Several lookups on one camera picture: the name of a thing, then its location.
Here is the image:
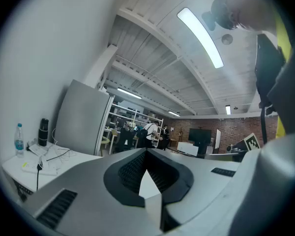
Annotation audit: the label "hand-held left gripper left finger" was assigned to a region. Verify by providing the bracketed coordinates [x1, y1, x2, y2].
[21, 147, 162, 236]

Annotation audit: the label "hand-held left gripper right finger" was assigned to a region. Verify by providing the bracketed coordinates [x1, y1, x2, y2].
[147, 148, 241, 234]

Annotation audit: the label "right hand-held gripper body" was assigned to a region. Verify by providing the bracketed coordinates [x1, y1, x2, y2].
[232, 132, 262, 157]

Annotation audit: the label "white board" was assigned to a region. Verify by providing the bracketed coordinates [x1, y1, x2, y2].
[214, 129, 222, 151]

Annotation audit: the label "white box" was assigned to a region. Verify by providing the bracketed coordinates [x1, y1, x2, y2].
[177, 141, 199, 157]

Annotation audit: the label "yellow-green chair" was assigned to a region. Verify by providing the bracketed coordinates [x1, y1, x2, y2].
[101, 136, 111, 157]

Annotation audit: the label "black screen on stand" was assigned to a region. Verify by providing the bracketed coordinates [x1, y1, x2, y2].
[188, 128, 212, 157]

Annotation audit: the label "white power strip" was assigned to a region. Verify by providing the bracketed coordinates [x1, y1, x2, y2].
[21, 161, 59, 177]

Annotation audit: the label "tall grey cabinet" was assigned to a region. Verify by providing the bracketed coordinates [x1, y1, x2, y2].
[54, 79, 113, 156]

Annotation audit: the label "black tumbler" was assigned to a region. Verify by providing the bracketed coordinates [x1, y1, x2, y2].
[37, 118, 50, 147]

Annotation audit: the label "clear plastic water bottle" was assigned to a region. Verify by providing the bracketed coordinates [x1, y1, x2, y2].
[14, 122, 25, 159]

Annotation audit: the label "white shelving rack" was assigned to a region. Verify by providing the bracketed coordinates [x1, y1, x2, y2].
[107, 102, 164, 155]

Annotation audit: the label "round ceiling fixture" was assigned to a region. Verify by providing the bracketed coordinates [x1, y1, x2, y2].
[221, 33, 234, 45]

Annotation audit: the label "long curved ceiling light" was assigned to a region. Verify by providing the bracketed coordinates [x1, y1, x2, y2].
[177, 7, 225, 69]

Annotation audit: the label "person's head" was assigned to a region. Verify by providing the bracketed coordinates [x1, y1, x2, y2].
[211, 0, 277, 32]

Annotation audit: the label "white cables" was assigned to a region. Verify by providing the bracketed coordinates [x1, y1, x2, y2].
[39, 128, 73, 166]

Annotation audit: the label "black cable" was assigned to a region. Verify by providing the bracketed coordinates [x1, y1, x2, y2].
[36, 163, 44, 192]

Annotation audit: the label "black head-worn camera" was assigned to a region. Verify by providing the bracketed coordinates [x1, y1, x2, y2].
[201, 10, 217, 31]

